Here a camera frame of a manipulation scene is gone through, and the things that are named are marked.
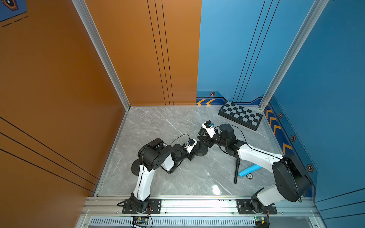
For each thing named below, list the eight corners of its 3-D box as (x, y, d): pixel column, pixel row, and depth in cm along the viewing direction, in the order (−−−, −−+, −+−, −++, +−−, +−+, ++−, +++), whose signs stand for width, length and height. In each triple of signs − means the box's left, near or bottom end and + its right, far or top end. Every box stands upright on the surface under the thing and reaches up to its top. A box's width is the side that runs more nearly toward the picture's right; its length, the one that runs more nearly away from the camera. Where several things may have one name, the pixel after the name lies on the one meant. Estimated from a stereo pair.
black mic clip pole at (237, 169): (233, 182, 83) (234, 181, 81) (236, 159, 92) (237, 157, 90) (236, 183, 83) (237, 182, 81) (239, 160, 92) (240, 158, 90)
